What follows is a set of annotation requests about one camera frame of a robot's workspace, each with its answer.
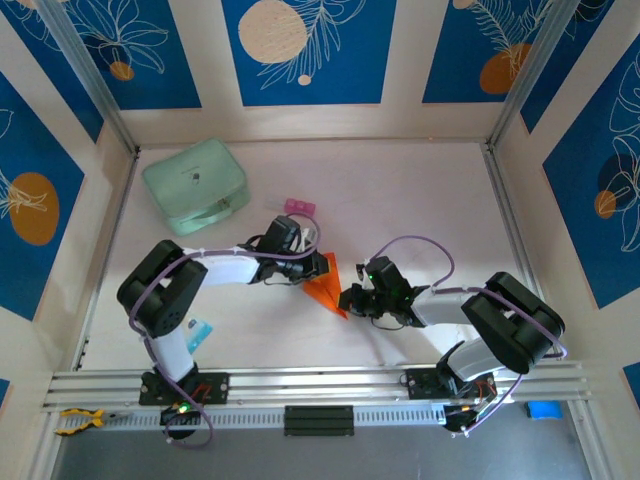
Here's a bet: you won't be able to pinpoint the mint green zip case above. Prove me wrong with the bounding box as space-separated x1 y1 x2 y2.
141 138 252 237

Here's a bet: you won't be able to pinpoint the aluminium frame post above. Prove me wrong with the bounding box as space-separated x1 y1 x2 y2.
487 0 614 151
37 0 141 156

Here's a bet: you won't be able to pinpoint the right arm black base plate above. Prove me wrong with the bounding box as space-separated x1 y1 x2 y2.
405 368 499 401

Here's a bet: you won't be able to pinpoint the pink and clear pill box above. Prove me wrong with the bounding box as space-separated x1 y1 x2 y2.
266 197 317 219

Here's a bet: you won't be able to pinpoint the black ribbed bracket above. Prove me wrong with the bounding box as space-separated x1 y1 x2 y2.
283 405 355 437

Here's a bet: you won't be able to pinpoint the yellow handled pliers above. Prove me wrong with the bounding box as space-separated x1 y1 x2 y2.
54 408 134 435

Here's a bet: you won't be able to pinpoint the blue sponge block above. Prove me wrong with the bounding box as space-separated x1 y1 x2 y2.
524 400 564 421

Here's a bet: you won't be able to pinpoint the orange square paper sheet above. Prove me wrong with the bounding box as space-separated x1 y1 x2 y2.
302 251 350 320

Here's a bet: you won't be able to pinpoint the aluminium side rail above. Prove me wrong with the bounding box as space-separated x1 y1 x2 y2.
74 149 141 371
482 144 561 359

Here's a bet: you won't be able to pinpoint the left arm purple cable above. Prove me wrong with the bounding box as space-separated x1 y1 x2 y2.
128 212 322 450

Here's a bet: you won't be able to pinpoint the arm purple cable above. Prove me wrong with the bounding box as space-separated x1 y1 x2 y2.
372 235 570 436
128 212 322 450

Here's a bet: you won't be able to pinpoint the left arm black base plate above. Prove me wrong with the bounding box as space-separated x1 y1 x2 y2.
138 372 230 406

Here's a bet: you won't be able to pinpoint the slotted grey cable duct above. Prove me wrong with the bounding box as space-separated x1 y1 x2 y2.
53 403 451 435

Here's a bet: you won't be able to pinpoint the aluminium mounting rail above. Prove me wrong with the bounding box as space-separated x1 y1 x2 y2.
43 360 591 409

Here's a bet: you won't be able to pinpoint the light blue wipes packet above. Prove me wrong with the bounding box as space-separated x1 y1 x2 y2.
184 317 214 354

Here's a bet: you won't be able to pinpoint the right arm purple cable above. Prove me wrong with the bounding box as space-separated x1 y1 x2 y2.
372 235 570 436

